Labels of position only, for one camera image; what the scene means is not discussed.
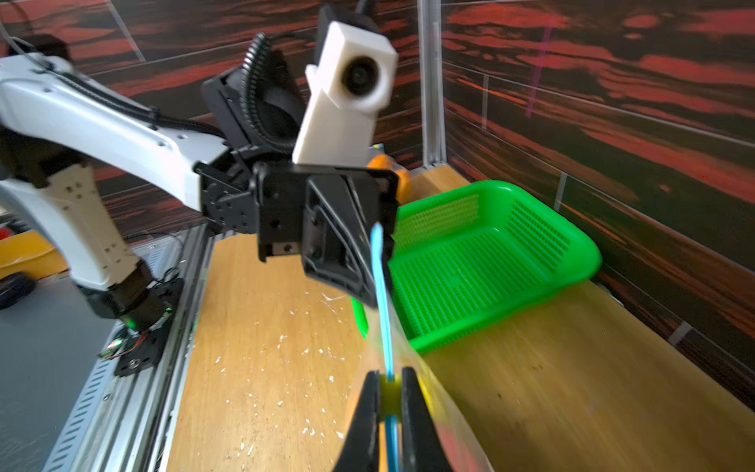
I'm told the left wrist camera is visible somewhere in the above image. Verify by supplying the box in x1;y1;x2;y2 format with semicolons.
292;1;398;168

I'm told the aluminium front rail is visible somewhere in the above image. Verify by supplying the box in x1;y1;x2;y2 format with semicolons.
43;224;214;471

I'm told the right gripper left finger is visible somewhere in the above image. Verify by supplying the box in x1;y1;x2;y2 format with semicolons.
332;371;381;472

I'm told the green plastic basket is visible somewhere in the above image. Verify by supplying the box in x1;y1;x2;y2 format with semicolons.
389;181;602;354

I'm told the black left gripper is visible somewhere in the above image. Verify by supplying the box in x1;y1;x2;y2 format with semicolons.
198;35;398;308

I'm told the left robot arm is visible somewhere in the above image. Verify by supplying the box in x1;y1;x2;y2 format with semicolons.
1;22;399;332

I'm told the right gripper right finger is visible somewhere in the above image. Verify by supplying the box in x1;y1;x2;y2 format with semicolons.
401;367;452;472

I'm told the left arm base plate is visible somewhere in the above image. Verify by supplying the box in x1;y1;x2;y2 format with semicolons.
98;277;185;377

